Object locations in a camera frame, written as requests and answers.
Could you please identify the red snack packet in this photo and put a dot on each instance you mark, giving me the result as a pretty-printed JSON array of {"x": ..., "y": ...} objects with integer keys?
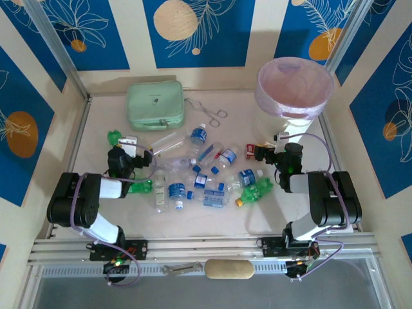
[{"x": 250, "y": 151}]

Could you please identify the crushed green plastic bottle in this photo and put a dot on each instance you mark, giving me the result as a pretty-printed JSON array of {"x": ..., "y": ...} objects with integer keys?
[{"x": 113, "y": 137}]

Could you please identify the clear plastic tube bottle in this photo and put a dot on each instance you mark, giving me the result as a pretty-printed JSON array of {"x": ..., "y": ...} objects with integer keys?
[{"x": 169, "y": 143}]

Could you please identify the blue-label plastic water bottle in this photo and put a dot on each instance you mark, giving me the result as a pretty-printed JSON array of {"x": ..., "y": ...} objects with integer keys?
[
  {"x": 201, "y": 181},
  {"x": 247, "y": 178},
  {"x": 229, "y": 156},
  {"x": 176, "y": 190},
  {"x": 197, "y": 135}
]

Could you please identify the tall clear bottle white label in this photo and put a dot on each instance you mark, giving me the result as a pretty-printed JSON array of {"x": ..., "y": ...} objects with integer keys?
[{"x": 160, "y": 193}]

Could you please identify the green bottle yellow cap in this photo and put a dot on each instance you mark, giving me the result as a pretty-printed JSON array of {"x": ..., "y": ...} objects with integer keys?
[{"x": 256, "y": 192}]

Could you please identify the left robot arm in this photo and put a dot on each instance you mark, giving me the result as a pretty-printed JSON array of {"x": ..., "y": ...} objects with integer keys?
[{"x": 74, "y": 199}]

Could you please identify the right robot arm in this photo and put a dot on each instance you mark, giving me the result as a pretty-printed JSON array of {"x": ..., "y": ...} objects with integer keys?
[{"x": 338, "y": 199}]

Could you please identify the white ribbed waste bin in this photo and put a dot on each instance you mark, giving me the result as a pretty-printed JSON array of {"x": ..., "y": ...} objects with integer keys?
[{"x": 296, "y": 125}]

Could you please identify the purple plastic bin liner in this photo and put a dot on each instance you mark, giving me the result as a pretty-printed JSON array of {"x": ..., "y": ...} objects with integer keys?
[{"x": 262, "y": 103}]

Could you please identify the mint green zip pouch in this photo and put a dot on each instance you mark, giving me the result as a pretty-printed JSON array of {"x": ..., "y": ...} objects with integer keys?
[{"x": 151, "y": 99}]

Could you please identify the metal tongs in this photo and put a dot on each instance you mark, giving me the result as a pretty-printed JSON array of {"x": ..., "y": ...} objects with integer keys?
[{"x": 205, "y": 111}]

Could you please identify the slotted metal strip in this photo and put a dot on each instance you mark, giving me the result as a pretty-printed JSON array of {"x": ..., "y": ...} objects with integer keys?
[{"x": 273, "y": 267}]

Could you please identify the beige cushion pad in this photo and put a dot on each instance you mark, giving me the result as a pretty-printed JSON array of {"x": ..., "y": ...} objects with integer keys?
[{"x": 229, "y": 269}]

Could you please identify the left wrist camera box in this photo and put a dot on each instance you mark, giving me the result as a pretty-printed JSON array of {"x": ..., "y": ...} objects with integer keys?
[{"x": 128, "y": 145}]

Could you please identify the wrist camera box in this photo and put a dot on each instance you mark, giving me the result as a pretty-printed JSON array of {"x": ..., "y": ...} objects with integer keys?
[
  {"x": 128, "y": 145},
  {"x": 283, "y": 136}
]

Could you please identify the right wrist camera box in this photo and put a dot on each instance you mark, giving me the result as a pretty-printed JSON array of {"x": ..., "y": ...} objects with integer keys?
[{"x": 283, "y": 136}]

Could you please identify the aluminium table side rail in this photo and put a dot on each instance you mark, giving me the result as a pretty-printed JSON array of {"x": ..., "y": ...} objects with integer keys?
[
  {"x": 73, "y": 151},
  {"x": 337, "y": 162}
]

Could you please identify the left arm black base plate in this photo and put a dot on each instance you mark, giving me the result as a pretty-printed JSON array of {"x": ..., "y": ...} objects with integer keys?
[{"x": 138, "y": 249}]

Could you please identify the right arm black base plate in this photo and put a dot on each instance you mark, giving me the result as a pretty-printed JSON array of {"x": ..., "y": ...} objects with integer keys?
[{"x": 272, "y": 247}]

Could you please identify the aluminium front rail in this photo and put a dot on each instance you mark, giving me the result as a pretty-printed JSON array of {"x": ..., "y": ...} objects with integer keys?
[{"x": 206, "y": 249}]

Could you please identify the metal bracket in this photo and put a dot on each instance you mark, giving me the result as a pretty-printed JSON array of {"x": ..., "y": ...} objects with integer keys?
[{"x": 180, "y": 268}]

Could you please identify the aluminium frame post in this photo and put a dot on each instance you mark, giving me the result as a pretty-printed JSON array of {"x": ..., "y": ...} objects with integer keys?
[
  {"x": 354, "y": 32},
  {"x": 59, "y": 48}
]

